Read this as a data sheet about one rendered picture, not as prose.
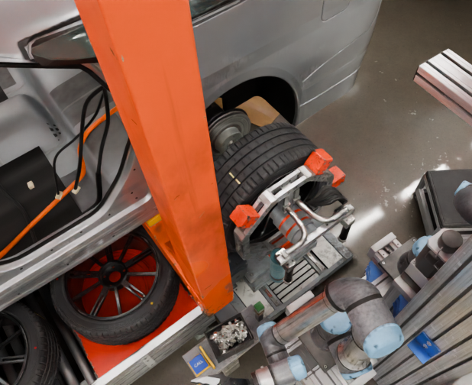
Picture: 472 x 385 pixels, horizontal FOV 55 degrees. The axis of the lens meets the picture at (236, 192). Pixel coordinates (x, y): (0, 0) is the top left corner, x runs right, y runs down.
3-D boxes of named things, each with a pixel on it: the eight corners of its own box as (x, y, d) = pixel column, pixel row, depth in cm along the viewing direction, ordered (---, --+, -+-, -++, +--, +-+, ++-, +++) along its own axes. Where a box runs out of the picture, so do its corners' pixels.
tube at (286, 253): (287, 205, 200) (289, 193, 191) (317, 236, 192) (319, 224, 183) (256, 227, 195) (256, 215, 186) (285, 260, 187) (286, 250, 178)
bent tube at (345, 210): (321, 182, 206) (324, 169, 197) (350, 211, 197) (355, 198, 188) (291, 202, 201) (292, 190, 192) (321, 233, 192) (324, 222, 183)
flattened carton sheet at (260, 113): (230, 79, 376) (229, 75, 373) (286, 106, 359) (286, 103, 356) (208, 101, 364) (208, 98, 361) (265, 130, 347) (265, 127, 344)
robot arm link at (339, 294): (349, 260, 132) (247, 331, 158) (367, 294, 126) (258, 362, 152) (370, 260, 140) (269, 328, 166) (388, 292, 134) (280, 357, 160)
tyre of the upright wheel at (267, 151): (301, 96, 205) (180, 174, 189) (337, 127, 195) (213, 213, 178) (295, 173, 262) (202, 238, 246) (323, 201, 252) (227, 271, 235)
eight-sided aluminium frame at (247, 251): (316, 206, 245) (330, 145, 198) (324, 215, 242) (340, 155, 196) (237, 263, 230) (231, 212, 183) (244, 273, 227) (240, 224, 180)
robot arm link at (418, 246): (415, 241, 195) (425, 226, 184) (444, 259, 190) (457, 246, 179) (401, 260, 191) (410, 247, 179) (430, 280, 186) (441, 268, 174)
